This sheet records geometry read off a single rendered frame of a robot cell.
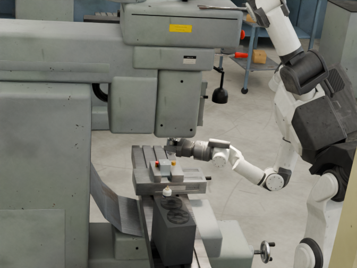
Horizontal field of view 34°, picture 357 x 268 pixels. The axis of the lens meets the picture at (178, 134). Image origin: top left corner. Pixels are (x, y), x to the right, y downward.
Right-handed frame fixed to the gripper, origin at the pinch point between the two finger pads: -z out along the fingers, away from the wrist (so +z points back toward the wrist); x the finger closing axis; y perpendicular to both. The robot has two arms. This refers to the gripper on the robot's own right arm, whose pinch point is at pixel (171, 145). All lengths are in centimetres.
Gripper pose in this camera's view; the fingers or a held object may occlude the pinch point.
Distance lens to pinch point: 262.0
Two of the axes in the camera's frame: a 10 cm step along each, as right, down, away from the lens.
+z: 9.7, 1.6, -1.7
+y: -0.7, 9.1, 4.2
